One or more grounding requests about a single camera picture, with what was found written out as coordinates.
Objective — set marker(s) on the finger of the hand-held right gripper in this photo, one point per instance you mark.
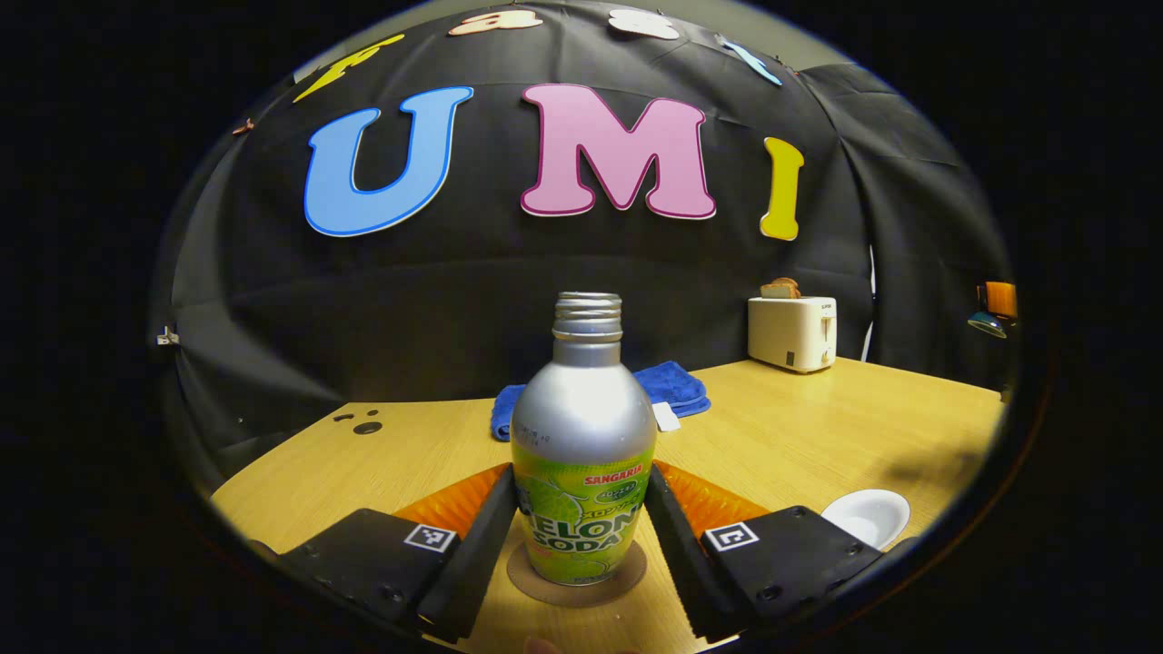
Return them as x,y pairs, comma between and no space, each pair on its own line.
1001,298

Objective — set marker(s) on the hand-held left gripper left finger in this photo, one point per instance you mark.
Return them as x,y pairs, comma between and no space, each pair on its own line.
468,563

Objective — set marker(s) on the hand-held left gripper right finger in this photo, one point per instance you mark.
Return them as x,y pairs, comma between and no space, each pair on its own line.
681,563

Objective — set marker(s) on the teal teacup lid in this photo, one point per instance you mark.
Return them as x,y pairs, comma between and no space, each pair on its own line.
987,324

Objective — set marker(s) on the round brown coaster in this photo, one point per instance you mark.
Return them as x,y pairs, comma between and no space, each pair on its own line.
577,597

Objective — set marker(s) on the silver green water bottle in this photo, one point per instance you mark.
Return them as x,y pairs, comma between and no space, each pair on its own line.
581,418

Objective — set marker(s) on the white teacup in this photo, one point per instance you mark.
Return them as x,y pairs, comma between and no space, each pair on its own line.
868,518

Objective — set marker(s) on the blue folded towel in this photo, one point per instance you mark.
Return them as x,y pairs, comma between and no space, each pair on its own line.
677,386

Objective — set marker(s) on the toasted bread slice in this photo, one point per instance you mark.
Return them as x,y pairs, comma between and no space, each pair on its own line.
772,292
792,286

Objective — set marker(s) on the white toaster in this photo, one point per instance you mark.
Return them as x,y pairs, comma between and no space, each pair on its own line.
790,331

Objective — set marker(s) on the black backdrop cloth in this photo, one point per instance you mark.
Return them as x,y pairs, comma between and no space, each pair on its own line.
454,300

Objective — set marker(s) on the white cloth clip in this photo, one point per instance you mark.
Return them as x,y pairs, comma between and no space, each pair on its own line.
167,338

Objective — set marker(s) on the copper cloth clip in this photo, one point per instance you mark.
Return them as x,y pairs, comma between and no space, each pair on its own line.
243,127

